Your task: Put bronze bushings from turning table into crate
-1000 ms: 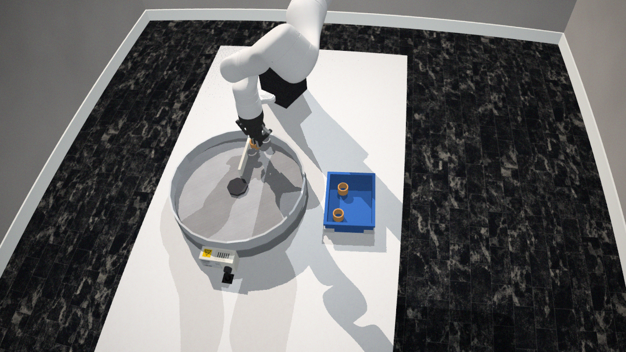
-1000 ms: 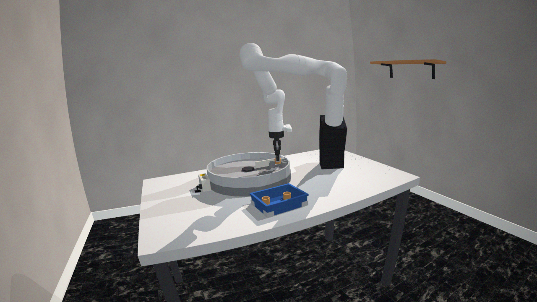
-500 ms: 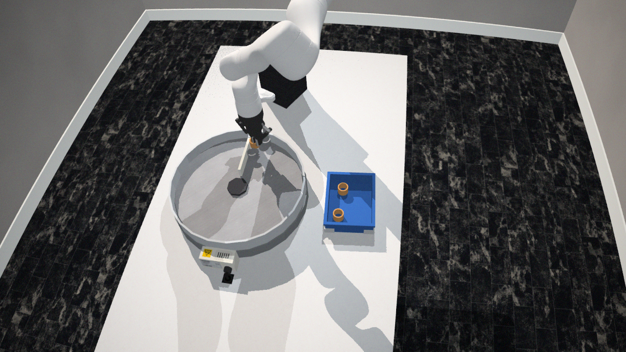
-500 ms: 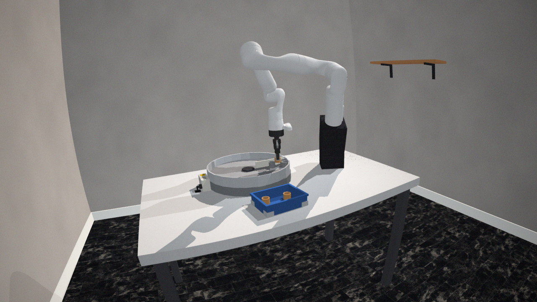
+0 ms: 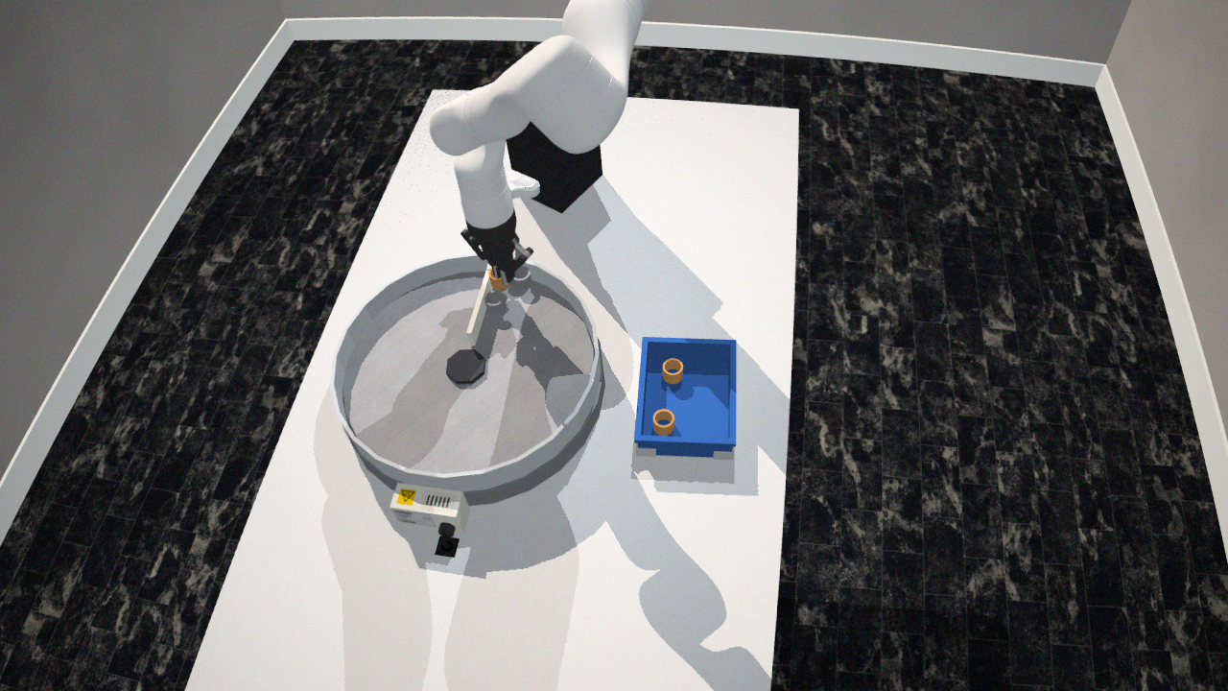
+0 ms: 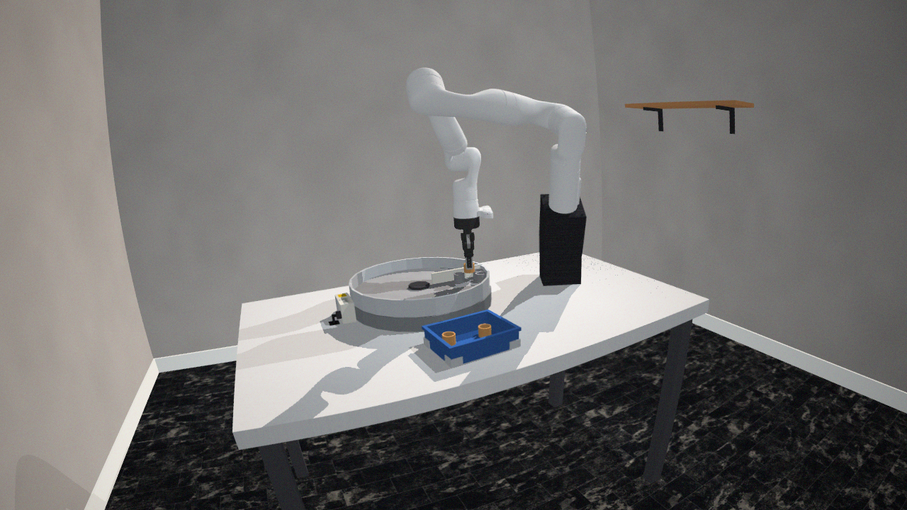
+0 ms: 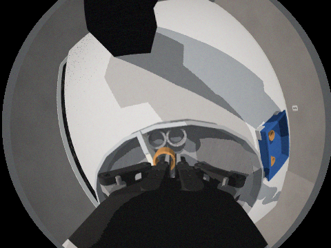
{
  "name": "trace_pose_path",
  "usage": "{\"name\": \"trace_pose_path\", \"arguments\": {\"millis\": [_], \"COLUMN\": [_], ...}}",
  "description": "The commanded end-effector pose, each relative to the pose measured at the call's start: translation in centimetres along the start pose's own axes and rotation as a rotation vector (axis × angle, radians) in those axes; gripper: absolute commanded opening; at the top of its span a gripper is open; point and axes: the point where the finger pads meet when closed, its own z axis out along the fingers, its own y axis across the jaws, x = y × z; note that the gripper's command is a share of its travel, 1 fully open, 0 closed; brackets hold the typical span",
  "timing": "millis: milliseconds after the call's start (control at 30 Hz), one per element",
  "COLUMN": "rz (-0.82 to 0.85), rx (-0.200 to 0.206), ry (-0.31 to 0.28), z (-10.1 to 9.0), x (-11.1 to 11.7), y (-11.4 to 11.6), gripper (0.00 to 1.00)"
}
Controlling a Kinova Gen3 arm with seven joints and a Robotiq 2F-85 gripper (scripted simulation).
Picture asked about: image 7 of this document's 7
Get blue open-top crate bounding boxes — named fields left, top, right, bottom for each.
left=255, top=110, right=290, bottom=181

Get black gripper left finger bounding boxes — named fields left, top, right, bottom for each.
left=98, top=154, right=171, bottom=199

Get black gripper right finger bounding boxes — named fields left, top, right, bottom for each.
left=174, top=154, right=246, bottom=201

